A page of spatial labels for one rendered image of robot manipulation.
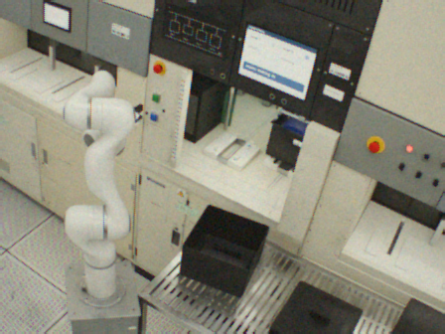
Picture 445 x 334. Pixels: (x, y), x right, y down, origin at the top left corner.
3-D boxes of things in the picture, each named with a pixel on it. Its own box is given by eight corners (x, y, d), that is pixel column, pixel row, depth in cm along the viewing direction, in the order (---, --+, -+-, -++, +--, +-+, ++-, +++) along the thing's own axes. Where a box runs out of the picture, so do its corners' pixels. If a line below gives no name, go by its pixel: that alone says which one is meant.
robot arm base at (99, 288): (78, 309, 187) (75, 278, 176) (75, 271, 201) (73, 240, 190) (128, 306, 192) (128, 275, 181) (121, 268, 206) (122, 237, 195)
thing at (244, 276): (203, 232, 231) (208, 203, 221) (262, 253, 226) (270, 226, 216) (177, 273, 210) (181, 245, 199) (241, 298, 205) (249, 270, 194)
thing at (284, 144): (260, 158, 258) (273, 103, 239) (278, 140, 273) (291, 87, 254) (305, 179, 250) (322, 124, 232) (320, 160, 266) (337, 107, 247)
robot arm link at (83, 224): (116, 269, 182) (116, 222, 168) (66, 268, 178) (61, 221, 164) (115, 245, 192) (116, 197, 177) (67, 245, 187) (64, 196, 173)
